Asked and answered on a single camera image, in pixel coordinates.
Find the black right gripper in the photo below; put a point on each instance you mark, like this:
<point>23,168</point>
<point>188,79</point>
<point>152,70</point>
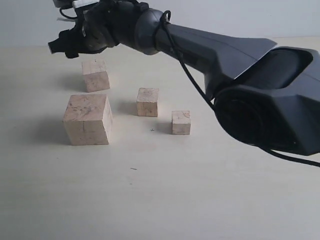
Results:
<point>99,26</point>

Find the second largest wooden cube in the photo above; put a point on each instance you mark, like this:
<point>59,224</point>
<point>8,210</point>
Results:
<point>95,75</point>

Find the third largest wooden cube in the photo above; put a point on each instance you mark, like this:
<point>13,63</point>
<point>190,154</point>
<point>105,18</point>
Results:
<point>147,102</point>

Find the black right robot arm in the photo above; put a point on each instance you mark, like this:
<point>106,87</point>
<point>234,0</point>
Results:
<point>262,94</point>

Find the smallest wooden cube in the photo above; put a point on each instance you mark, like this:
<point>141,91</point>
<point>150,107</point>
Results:
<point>181,122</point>

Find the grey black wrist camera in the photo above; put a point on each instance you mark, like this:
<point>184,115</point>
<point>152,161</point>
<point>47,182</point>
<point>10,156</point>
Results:
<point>67,4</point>

